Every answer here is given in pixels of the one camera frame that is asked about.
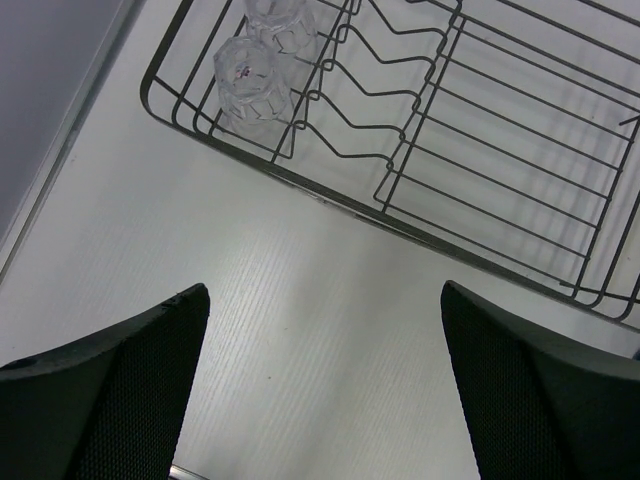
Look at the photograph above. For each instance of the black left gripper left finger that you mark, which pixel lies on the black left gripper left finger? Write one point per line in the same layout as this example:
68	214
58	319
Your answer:
110	405

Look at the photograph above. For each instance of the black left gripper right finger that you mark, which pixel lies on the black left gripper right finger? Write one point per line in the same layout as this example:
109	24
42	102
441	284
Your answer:
538	404

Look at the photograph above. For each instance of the clear glass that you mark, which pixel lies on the clear glass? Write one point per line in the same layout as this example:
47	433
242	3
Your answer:
253	93
286	26

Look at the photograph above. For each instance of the grey wire dish rack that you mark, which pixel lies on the grey wire dish rack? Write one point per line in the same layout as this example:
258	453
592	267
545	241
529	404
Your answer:
504	134

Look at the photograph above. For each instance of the aluminium frame rail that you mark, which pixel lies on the aluminium frame rail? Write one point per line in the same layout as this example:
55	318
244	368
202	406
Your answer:
55	59

